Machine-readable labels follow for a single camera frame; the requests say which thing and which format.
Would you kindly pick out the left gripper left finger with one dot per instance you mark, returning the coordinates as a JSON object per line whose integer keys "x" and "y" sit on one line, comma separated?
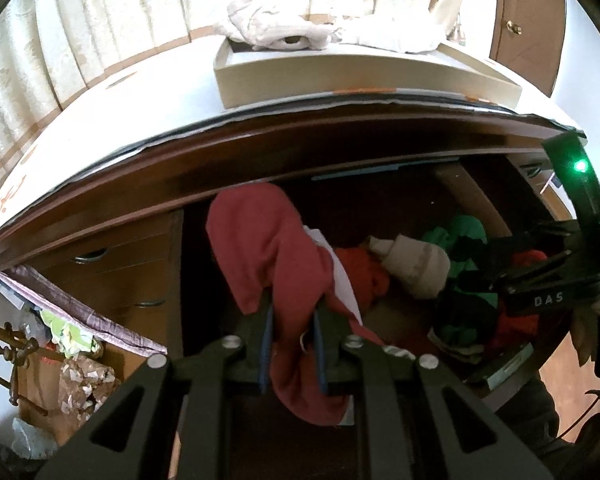
{"x": 254, "y": 356}

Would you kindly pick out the beige rolled sock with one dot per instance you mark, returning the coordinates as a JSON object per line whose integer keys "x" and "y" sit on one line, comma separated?
{"x": 421, "y": 266}

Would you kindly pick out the shallow cardboard box tray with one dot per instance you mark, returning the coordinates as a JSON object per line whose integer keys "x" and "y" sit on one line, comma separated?
{"x": 256, "y": 76}

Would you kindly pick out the beige floral curtain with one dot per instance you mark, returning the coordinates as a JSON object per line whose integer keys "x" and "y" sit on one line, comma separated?
{"x": 51, "y": 51}

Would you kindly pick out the brass door knob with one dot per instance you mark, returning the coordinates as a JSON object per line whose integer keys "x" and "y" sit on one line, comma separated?
{"x": 513, "y": 28}

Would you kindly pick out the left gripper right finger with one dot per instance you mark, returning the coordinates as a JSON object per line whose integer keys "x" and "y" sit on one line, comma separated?
{"x": 334, "y": 375}

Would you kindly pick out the dark red underwear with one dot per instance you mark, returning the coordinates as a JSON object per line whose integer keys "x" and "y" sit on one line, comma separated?
{"x": 261, "y": 244}

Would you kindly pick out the green black striped underwear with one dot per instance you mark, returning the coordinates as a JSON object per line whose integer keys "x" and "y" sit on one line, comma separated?
{"x": 464, "y": 242}

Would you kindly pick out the open wooden drawer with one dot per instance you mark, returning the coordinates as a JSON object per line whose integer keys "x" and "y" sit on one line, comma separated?
{"x": 348, "y": 211}

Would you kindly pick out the red garment in drawer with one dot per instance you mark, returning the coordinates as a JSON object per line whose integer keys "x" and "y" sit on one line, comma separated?
{"x": 360, "y": 279}

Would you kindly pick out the brown wooden door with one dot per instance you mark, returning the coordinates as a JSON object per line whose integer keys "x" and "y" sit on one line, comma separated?
{"x": 535, "y": 55}

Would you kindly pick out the beige dotted underwear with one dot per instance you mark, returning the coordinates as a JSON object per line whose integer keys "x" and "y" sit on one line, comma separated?
{"x": 264, "y": 27}

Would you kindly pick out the white persimmon print tablecloth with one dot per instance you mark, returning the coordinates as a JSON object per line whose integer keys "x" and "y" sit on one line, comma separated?
{"x": 160, "y": 99}

